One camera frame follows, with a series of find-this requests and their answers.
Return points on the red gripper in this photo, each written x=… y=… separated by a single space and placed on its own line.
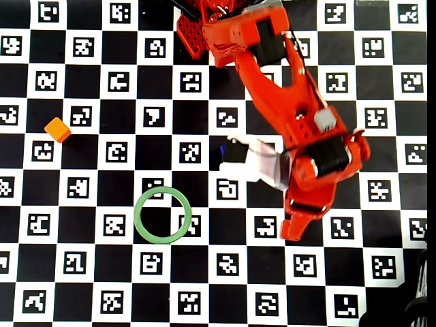
x=305 y=206

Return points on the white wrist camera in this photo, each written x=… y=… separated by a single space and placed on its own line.
x=252 y=170

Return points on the black camera tripod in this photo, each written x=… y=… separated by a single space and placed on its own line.
x=422 y=282

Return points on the blue cube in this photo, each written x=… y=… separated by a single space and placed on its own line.
x=222 y=151

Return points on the black white marker checkerboard mat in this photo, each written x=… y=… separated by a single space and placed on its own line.
x=344 y=265

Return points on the red robot arm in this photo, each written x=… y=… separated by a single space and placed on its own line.
x=269 y=105

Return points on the orange cube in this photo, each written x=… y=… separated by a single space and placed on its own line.
x=58 y=130

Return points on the small grey square block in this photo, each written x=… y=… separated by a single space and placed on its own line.
x=325 y=119

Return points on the red robot base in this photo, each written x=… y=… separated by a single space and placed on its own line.
x=190 y=34

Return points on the grey tape strip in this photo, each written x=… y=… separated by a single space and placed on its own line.
x=371 y=2

